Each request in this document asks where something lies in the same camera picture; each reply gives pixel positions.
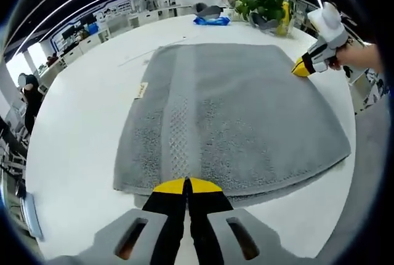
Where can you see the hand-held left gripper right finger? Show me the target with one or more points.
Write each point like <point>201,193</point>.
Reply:
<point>209,215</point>

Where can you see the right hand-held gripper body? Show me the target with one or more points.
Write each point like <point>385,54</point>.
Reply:
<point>329,25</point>

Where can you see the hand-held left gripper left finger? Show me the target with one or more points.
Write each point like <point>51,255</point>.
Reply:
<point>163,215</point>

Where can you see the grey towel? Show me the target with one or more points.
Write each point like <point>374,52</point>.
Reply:
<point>231,108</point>

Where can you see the person's right hand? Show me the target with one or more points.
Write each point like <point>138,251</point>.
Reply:
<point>351,54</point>

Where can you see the glass vase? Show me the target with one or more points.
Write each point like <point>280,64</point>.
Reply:
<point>292,25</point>

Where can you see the yellow bottle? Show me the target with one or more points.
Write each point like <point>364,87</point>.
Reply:
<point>284,16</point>

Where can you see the grey padded object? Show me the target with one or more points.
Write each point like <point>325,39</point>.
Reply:
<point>209,10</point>
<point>261,22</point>

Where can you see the blue wipes packet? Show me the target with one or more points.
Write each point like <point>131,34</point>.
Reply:
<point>212,21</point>

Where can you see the light blue box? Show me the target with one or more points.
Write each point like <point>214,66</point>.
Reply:
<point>32,215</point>

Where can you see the blue storage bin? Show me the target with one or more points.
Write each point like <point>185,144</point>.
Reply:
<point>93,29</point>

